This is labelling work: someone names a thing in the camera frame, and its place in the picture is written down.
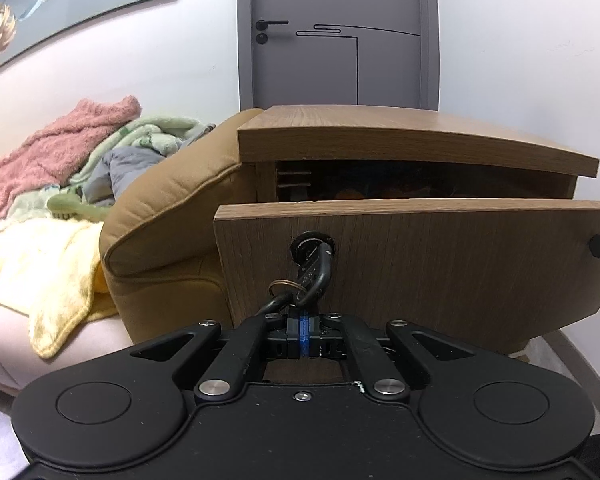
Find wooden nightstand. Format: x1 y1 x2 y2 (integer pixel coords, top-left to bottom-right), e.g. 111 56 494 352
237 105 600 202

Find pink fluffy blanket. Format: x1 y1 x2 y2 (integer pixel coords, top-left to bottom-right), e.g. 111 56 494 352
0 95 143 245

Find grey cloth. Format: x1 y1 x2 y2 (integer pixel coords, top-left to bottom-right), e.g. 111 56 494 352
82 146 168 208

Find wooden drawer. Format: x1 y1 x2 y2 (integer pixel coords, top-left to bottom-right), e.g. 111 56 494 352
213 180 600 357

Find yellow blanket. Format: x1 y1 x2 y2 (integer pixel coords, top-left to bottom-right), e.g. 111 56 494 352
0 217 118 359

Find green patterned blanket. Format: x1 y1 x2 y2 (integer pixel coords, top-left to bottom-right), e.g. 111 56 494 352
0 114 217 233

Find metal key ring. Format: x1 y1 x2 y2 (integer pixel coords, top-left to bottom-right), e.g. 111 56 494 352
268 279 307 307

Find black drawer lock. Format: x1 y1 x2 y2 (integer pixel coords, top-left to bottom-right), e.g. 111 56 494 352
289 230 338 264

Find pink bed mattress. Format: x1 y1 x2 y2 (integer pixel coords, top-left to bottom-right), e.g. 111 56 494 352
0 292 133 397

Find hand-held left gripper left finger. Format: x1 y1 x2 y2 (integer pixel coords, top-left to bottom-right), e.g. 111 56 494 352
130 310 306 402

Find brown padded cushion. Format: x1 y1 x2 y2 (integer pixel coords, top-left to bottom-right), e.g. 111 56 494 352
99 108 266 348

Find grey door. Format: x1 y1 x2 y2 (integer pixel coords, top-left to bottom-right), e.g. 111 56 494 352
237 0 441 112

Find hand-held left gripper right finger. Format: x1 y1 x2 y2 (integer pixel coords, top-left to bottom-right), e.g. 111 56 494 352
305 310 476 403

